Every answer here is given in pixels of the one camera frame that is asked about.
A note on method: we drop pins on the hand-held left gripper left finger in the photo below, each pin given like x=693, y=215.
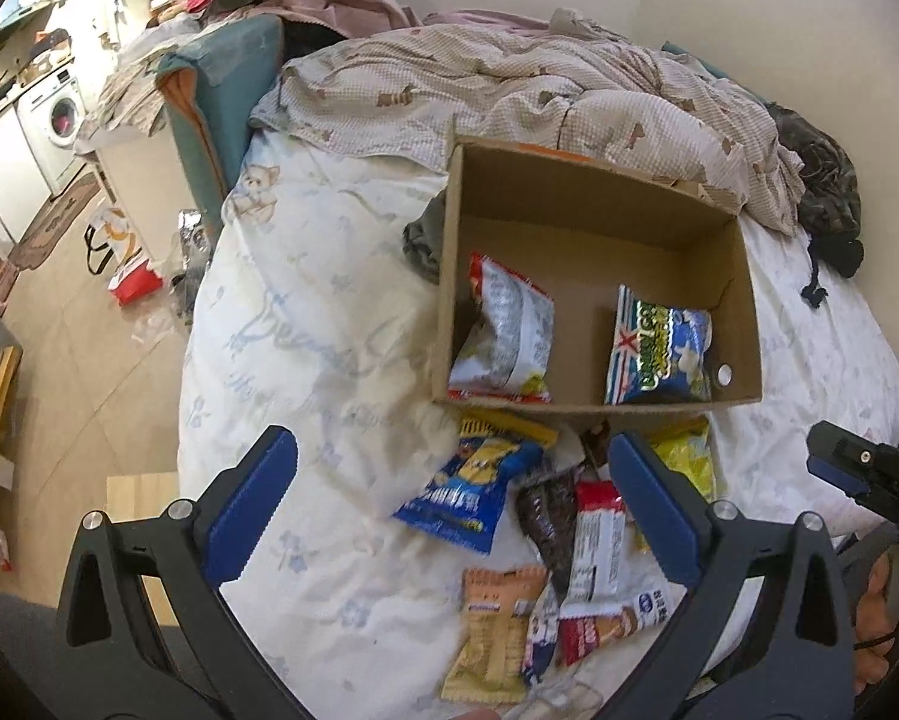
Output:
x=256, y=501

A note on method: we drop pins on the red silver foil snack packet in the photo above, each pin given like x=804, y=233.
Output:
x=509, y=330

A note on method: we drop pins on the white floral bed sheet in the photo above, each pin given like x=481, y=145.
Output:
x=307, y=315

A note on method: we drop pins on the blue popcorn snack packet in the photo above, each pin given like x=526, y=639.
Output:
x=655, y=352

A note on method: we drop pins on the beige checkered blanket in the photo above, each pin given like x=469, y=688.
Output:
x=494, y=82

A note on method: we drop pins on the clear packet of dark snack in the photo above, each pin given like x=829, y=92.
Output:
x=550, y=525

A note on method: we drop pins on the brown cardboard box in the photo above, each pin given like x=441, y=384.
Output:
x=591, y=262

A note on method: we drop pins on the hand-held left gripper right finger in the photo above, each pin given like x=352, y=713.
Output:
x=659, y=511

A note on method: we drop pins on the dark patterned cloth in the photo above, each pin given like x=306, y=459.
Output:
x=824, y=180

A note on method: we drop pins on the patterned cloth pile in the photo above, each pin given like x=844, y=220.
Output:
x=127, y=90

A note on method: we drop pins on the brown floor mat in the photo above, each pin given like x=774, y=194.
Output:
x=52, y=221

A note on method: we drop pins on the blue cartoon snack packet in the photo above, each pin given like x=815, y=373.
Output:
x=472, y=487

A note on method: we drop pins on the black plastic bag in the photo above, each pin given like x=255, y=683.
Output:
x=190, y=240

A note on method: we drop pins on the small brown snack bar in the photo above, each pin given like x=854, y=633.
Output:
x=595, y=448

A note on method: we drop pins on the cartoon girl rice cake packet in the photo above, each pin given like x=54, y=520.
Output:
x=614, y=624

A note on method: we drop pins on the yellow chip packet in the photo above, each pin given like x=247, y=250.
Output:
x=685, y=457

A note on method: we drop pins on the red white shopping bag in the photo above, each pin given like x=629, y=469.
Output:
x=130, y=270

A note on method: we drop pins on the narrow blue white packet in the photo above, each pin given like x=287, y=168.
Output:
x=543, y=630

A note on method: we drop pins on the white washing machine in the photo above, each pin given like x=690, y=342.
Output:
x=52, y=120

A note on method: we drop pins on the beige cracker packet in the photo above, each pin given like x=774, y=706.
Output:
x=490, y=630

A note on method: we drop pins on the red white label-side packet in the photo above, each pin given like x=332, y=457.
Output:
x=595, y=547

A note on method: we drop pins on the teal cushion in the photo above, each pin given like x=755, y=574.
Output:
x=224, y=75

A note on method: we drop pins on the grey cloth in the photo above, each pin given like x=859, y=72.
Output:
x=423, y=244

